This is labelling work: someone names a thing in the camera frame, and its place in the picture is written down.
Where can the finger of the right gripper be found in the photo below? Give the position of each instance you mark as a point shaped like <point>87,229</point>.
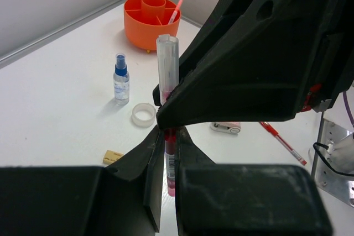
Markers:
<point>235,103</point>

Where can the red gel pen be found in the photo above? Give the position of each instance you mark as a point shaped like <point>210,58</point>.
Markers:
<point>289,148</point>

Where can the pink white stapler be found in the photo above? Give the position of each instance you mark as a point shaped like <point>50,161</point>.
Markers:
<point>226,127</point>

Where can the clear tape roll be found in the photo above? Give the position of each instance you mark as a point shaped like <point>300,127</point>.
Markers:
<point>143,115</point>

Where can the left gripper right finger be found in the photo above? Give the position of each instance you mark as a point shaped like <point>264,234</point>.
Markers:
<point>243,199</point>

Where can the blue cap spray bottle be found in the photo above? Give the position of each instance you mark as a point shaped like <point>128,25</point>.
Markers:
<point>121,80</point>

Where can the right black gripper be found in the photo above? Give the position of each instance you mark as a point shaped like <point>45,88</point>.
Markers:
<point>275,55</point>

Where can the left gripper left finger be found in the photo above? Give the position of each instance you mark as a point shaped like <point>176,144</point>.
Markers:
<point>124,198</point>

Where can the orange round pen holder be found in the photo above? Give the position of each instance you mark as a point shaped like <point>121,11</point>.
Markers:
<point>146,20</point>

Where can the red pink barrel pen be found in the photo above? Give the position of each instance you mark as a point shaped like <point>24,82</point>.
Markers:
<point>168,70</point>

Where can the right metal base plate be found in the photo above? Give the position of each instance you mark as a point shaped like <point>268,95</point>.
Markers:
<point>332,167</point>

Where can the tan eraser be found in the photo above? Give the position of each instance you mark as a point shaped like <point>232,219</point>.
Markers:
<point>111,156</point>

